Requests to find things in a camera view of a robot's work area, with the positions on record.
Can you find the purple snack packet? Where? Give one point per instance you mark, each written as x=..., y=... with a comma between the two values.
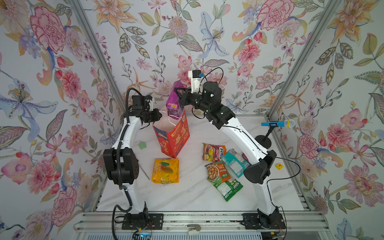
x=174, y=109

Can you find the orange green noodle packet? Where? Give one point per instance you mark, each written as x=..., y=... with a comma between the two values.
x=217, y=173

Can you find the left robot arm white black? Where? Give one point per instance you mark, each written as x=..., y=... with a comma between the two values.
x=120, y=160

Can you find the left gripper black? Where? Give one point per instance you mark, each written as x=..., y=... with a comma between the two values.
x=156, y=116

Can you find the teal snack packet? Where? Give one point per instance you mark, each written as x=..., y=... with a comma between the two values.
x=236, y=162

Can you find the yellow snack packet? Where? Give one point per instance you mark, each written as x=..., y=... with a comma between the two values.
x=166, y=171

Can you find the orange candy snack packet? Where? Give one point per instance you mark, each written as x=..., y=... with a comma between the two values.
x=213, y=153

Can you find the small green toy piece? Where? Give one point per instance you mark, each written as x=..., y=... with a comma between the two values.
x=142, y=145

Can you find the green snack packet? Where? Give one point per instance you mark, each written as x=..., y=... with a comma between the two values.
x=229, y=188

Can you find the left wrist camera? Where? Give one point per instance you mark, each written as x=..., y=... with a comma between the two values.
x=150, y=102

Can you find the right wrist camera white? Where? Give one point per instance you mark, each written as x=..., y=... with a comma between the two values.
x=196, y=78

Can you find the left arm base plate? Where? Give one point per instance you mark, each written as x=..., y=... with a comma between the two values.
x=142, y=221

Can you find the aluminium mounting rail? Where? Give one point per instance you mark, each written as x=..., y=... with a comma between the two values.
x=293, y=221

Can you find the red paper gift bag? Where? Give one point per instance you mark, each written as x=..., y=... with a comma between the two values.
x=172, y=134

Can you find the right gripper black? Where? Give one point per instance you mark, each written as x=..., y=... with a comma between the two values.
x=184, y=100

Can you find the small yellow toy block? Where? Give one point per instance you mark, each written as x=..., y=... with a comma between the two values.
x=279, y=166

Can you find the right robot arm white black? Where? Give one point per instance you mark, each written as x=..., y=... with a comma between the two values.
x=223, y=118

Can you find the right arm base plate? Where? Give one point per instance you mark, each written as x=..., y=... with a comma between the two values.
x=255, y=221

